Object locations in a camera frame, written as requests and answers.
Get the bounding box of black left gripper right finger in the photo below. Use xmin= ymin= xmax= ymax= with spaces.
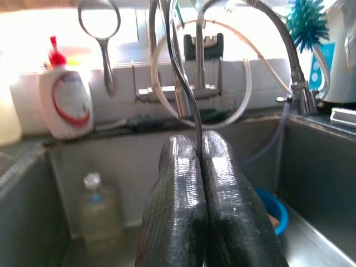
xmin=200 ymin=130 xmax=290 ymax=267

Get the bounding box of clear plastic bottle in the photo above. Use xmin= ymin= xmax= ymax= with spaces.
xmin=77 ymin=172 xmax=125 ymax=256

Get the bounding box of clear thin hose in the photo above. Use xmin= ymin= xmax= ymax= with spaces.
xmin=244 ymin=102 xmax=291 ymax=165

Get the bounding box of steel sink faucet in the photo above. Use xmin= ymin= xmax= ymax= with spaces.
xmin=131 ymin=0 xmax=225 ymax=119

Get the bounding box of chrome tap with flexible hose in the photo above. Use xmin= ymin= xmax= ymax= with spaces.
xmin=228 ymin=0 xmax=319 ymax=116

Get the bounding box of blue-green bottle brush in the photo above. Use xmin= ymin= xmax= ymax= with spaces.
xmin=286 ymin=0 xmax=330 ymax=53

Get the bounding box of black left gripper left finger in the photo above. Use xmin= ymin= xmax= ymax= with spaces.
xmin=135 ymin=135 xmax=208 ymax=267

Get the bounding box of dark scouring pad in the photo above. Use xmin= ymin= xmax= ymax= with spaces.
xmin=126 ymin=113 xmax=167 ymax=131

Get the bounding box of green sponge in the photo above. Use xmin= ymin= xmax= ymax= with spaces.
xmin=200 ymin=107 xmax=234 ymax=123

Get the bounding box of blue plastic bowl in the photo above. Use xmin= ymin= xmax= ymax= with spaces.
xmin=254 ymin=187 xmax=290 ymax=237

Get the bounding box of hanging steel strainer ladle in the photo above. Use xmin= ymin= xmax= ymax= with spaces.
xmin=77 ymin=0 xmax=122 ymax=98

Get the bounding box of steel spoon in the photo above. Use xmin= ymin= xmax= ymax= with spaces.
xmin=165 ymin=0 xmax=204 ymax=161

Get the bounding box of pale yellow bottle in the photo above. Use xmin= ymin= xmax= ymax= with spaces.
xmin=0 ymin=80 xmax=23 ymax=147

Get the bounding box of white water purifier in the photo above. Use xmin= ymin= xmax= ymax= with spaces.
xmin=308 ymin=0 xmax=356 ymax=103

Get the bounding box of black plastic holder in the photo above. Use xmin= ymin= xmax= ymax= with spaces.
xmin=183 ymin=32 xmax=225 ymax=61

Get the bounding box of small white plastic holder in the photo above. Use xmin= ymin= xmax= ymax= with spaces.
xmin=330 ymin=107 xmax=356 ymax=126

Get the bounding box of white detergent bottle red label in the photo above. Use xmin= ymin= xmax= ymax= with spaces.
xmin=37 ymin=36 xmax=95 ymax=140

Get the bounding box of white water hose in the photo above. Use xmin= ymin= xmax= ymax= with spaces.
xmin=151 ymin=19 xmax=253 ymax=126

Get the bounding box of steel kitchen sink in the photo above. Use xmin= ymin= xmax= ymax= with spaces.
xmin=0 ymin=111 xmax=356 ymax=267

